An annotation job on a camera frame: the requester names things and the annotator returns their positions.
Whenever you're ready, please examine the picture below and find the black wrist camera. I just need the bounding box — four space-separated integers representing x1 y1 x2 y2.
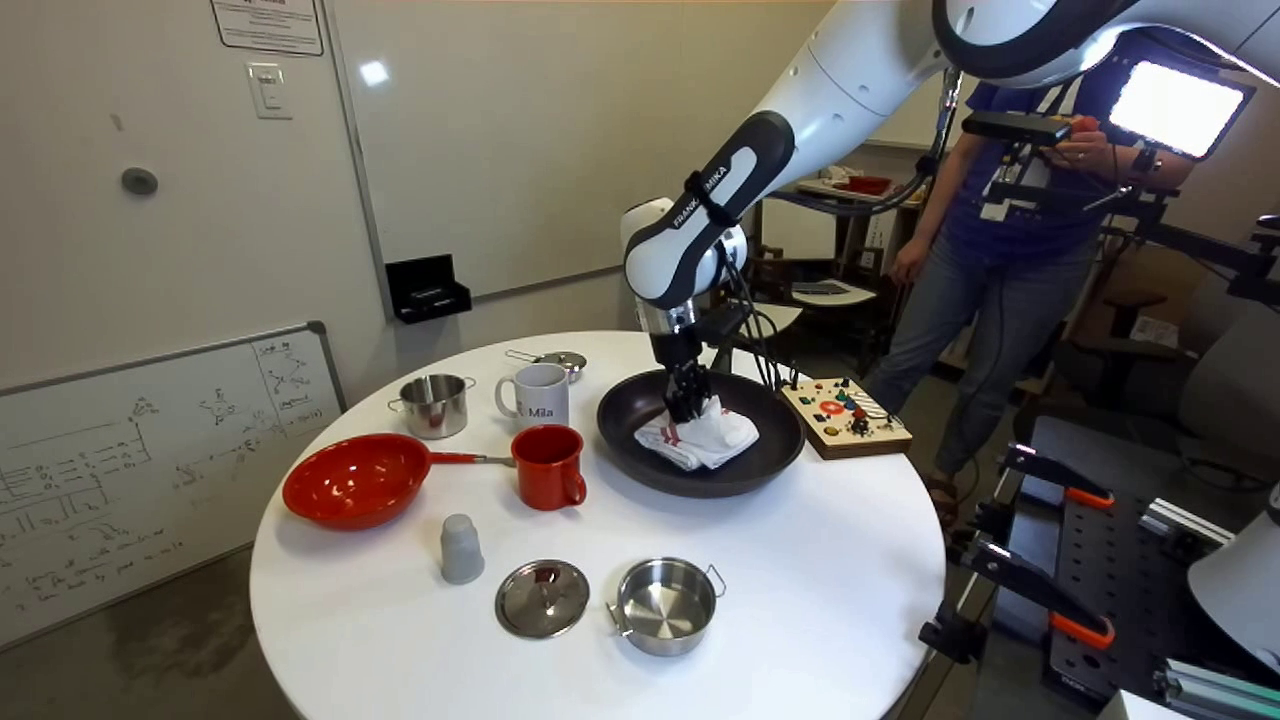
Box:
693 282 758 360

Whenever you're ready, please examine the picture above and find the white towel with red stripes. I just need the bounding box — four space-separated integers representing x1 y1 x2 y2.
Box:
626 391 765 476

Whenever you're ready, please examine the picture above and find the round grey wall knob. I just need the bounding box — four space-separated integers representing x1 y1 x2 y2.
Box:
117 159 162 201

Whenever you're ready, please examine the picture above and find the white wall switch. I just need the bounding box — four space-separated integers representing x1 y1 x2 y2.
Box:
242 54 294 124

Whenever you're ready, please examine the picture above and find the whiteboard leaning on wall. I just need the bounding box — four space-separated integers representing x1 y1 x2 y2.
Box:
0 317 347 650

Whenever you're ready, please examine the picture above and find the red colander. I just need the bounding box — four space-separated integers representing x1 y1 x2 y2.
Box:
279 427 514 536

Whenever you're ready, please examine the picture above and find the black frying pan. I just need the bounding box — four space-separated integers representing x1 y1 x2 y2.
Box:
590 352 807 500

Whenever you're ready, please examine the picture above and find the bright computer monitor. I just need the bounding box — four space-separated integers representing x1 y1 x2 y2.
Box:
1103 54 1254 163

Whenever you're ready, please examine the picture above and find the background desk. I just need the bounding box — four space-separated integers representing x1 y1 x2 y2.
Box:
758 159 935 320

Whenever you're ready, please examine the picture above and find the framed wall sign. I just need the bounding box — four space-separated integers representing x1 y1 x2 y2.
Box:
207 0 327 61

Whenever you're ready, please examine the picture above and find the grey salt shaker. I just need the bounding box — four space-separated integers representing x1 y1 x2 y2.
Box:
437 510 488 589

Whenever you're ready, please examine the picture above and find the white mug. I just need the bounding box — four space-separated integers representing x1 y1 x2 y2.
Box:
492 360 574 430

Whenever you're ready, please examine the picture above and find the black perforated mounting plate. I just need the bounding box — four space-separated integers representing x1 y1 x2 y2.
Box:
1051 490 1203 696

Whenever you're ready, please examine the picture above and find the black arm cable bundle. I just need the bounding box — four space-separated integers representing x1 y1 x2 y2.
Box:
693 171 820 396

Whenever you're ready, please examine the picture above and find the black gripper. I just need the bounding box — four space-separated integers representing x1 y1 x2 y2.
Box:
651 317 715 430

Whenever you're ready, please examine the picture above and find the wooden busy board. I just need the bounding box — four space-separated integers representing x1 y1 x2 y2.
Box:
776 376 920 459

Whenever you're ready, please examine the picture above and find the red mug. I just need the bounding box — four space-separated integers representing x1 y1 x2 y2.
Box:
509 420 590 515

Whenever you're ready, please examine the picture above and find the black clamp with orange handle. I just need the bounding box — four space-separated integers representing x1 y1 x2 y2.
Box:
1003 445 1124 518
920 536 1119 666

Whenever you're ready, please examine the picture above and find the person in blue shirt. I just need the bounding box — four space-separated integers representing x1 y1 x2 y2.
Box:
856 34 1212 531

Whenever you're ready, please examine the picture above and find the silver metal bar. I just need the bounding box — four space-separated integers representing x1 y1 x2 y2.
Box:
1154 655 1280 720

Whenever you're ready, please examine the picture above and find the shallow steel pot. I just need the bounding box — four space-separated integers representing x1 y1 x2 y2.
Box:
603 551 732 660

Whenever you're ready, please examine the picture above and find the steel lid with knob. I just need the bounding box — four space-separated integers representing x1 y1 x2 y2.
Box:
492 555 594 642

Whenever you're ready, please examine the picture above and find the black wall tray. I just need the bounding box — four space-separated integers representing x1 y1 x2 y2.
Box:
382 251 474 328

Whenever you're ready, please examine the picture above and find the black handheld controller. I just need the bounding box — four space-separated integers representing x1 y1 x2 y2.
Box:
956 106 1080 148

